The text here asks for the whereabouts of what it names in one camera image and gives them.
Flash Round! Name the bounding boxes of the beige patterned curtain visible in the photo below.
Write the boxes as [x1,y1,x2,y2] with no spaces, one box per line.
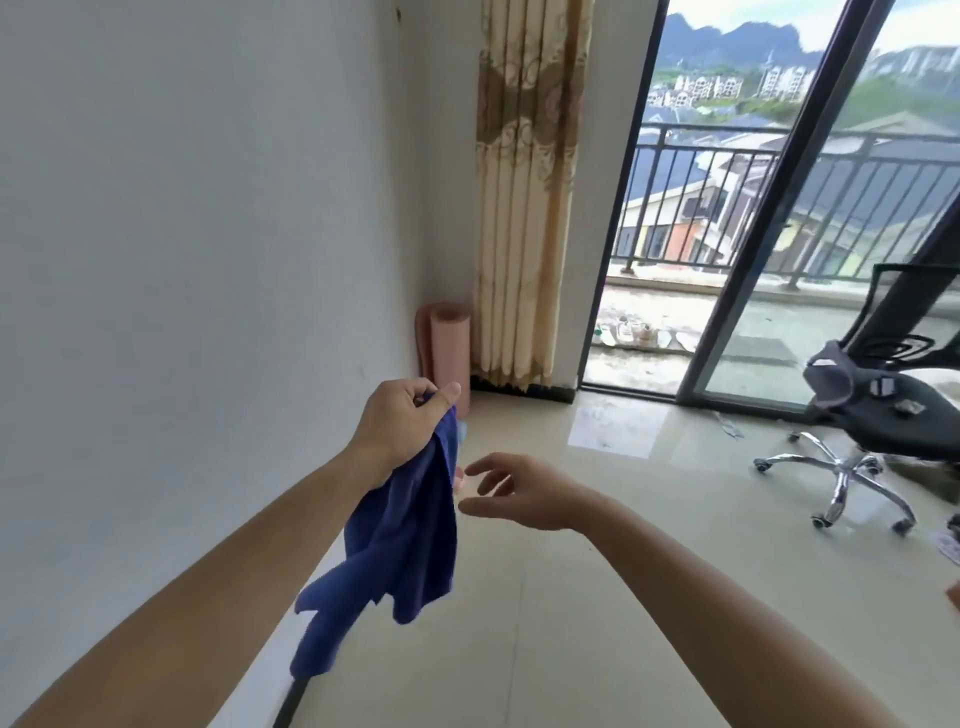
[472,0,594,391]

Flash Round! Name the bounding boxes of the blue cloth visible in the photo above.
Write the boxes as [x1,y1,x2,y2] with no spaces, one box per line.
[288,389,460,680]

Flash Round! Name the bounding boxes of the dark balcony railing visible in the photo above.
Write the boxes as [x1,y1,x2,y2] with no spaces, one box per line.
[611,123,960,290]

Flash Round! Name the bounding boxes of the cluster of balcony bottles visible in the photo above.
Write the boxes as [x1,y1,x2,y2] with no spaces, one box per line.
[592,314,695,354]

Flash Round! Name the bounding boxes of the black sliding door frame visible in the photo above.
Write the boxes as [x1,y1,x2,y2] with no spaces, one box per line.
[577,0,960,421]

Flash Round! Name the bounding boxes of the person's left forearm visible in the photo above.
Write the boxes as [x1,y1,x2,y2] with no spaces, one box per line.
[14,449,391,728]

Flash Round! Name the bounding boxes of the person's left hand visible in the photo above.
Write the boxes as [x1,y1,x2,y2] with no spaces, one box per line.
[348,377,463,493]

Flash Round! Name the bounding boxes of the pink yoga mat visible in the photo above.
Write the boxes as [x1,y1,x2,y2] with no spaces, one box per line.
[414,301,474,421]

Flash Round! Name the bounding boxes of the black mesh office chair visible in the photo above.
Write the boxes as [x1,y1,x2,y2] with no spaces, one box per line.
[753,262,960,538]

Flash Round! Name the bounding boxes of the black baseboard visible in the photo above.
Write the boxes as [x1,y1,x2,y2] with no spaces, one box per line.
[271,374,579,728]

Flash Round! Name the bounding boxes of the person's right hand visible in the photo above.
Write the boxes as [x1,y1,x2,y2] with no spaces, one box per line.
[457,452,601,535]

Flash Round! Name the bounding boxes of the person's right forearm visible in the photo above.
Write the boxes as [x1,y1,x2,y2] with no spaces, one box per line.
[581,494,909,728]

